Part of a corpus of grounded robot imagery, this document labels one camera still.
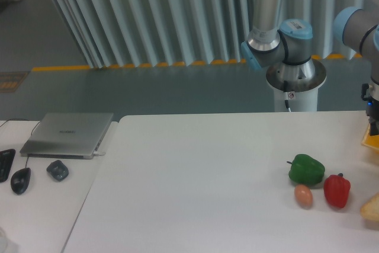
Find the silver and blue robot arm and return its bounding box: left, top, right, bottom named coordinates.
left=241, top=0, right=378, bottom=136

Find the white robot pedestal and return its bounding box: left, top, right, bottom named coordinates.
left=270, top=86, right=319, bottom=112

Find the white corrugated folding screen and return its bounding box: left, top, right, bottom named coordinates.
left=37, top=0, right=379, bottom=68

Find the black keyboard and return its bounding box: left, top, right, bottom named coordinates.
left=0, top=149, right=15, bottom=182

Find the brown egg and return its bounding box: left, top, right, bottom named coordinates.
left=294, top=184, right=313, bottom=207

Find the black mouse cable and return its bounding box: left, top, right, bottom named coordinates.
left=0, top=118, right=42, bottom=169

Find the yellow container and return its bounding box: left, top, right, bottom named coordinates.
left=361, top=124, right=379, bottom=152

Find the toy bread slice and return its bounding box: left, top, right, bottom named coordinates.
left=360, top=193, right=379, bottom=222

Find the green toy pepper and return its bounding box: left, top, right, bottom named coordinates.
left=287, top=153, right=325, bottom=186

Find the dark grey small device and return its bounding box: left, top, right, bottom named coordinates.
left=46, top=160, right=69, bottom=182

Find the silver closed laptop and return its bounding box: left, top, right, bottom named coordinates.
left=20, top=113, right=113, bottom=159

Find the red toy pepper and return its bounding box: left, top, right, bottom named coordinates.
left=323, top=173, right=351, bottom=209

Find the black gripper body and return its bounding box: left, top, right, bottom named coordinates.
left=361, top=83, right=378, bottom=124

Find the black computer mouse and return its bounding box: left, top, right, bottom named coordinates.
left=11, top=167, right=31, bottom=195

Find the black and white base cable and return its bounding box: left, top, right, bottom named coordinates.
left=282, top=79, right=293, bottom=113

